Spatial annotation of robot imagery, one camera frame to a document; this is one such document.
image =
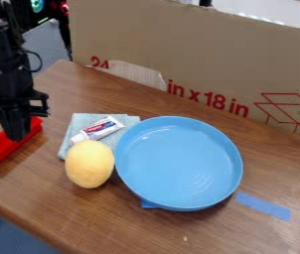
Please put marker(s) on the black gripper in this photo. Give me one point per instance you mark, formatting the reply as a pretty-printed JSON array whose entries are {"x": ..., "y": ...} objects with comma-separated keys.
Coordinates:
[{"x": 37, "y": 108}]

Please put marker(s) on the red plastic block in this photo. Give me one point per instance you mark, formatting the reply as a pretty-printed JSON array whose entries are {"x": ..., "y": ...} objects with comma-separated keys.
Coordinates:
[{"x": 9, "y": 146}]

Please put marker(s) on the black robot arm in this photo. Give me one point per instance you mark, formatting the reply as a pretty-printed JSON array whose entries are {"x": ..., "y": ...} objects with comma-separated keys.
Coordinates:
[{"x": 16, "y": 79}]

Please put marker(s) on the light blue cloth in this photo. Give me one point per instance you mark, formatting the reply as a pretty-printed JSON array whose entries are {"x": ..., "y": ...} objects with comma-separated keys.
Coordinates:
[{"x": 83, "y": 120}]

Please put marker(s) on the yellow lemon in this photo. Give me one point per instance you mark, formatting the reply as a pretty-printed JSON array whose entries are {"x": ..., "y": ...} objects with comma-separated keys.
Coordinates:
[{"x": 88, "y": 164}]

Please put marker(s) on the small toothpaste tube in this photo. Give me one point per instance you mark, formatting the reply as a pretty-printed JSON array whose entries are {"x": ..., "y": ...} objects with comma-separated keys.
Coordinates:
[{"x": 99, "y": 130}]

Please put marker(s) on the grey fabric chair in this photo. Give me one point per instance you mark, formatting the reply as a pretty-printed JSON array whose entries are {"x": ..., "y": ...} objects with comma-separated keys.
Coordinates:
[{"x": 45, "y": 46}]

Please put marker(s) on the blue tape under plate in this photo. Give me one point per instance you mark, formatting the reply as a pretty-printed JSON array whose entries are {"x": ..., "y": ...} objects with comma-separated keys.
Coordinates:
[{"x": 146, "y": 204}]

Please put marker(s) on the blue round plate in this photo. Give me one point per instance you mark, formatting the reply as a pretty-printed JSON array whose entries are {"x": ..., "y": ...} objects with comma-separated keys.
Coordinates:
[{"x": 178, "y": 163}]

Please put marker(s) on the large cardboard box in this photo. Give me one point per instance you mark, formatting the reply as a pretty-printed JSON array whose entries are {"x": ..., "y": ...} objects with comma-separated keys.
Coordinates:
[{"x": 229, "y": 62}]

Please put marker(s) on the blue tape strip right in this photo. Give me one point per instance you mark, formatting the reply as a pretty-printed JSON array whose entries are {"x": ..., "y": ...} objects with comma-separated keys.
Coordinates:
[{"x": 262, "y": 206}]

